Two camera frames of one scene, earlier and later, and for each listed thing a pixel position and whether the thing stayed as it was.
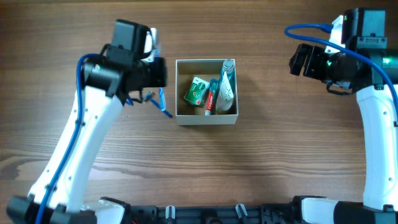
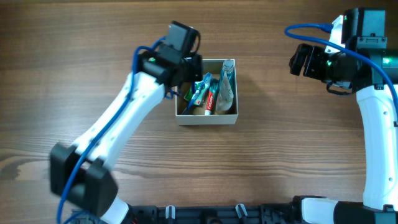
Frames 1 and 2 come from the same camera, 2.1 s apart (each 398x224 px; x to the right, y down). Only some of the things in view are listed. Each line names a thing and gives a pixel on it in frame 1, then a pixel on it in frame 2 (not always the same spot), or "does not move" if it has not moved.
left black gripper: x=158 y=72 → x=193 y=68
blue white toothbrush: x=162 y=99 → x=206 y=77
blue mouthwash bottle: x=228 y=67 does not move
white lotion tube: x=226 y=94 does not move
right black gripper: x=310 y=61 does not move
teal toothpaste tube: x=211 y=97 does not move
